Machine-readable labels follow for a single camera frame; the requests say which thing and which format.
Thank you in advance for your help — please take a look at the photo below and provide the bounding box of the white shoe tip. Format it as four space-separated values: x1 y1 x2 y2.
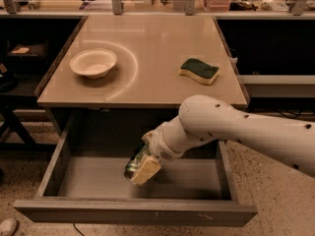
0 218 19 236

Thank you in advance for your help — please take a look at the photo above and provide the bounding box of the green yellow sponge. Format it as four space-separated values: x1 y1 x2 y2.
179 58 220 86

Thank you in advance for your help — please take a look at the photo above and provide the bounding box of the grey open drawer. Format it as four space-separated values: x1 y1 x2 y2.
14 109 257 227

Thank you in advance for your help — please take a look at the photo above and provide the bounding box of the grey cabinet with beige top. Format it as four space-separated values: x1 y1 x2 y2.
38 15 248 145

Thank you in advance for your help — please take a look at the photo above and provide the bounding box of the white paper bowl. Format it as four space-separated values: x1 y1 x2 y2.
70 48 117 80

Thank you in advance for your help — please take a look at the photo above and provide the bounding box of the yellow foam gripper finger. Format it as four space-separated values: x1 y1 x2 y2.
131 155 161 185

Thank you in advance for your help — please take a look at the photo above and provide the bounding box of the green soda can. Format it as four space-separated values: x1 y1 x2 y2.
124 142 151 185

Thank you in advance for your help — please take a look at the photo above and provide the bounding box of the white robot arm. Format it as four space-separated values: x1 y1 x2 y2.
125 95 315 185

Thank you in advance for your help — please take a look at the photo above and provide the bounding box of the black side table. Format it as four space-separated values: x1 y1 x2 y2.
0 39 55 150

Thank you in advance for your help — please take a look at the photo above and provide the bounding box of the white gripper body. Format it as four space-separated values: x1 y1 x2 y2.
142 122 182 163

